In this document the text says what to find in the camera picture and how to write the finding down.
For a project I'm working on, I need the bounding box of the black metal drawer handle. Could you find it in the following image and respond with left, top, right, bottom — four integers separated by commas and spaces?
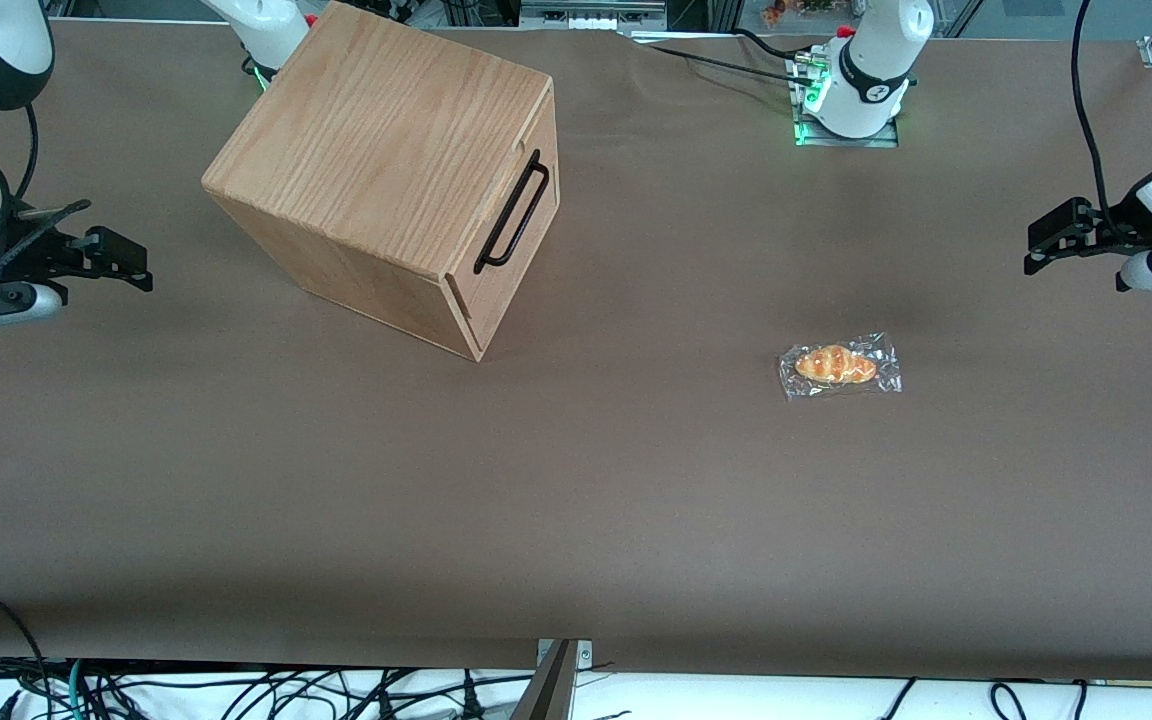
473, 148, 550, 275

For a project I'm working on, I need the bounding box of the wooden drawer with handle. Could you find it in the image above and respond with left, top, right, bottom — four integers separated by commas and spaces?
441, 80, 557, 321

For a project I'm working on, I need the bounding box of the wooden drawer cabinet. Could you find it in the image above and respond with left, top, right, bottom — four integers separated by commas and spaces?
202, 0, 560, 363

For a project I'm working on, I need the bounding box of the plain wooden drawer front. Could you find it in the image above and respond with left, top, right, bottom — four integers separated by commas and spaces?
461, 140, 560, 363

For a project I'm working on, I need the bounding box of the wrapped bread roll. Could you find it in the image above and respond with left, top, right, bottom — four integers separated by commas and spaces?
778, 332, 904, 403

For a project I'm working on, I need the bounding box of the grey metal rack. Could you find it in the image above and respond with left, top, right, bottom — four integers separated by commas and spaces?
519, 0, 669, 31

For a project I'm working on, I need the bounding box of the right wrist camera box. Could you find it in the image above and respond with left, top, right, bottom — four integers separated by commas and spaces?
0, 283, 65, 336

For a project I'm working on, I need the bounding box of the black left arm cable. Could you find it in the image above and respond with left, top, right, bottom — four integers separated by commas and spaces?
1070, 0, 1137, 246

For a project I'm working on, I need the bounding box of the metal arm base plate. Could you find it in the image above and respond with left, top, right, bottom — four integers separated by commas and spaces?
788, 50, 900, 148

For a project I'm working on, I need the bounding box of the black cable on table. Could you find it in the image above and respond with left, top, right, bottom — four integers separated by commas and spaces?
624, 28, 822, 86

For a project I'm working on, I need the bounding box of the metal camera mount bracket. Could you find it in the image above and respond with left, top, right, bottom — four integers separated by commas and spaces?
511, 638, 595, 720

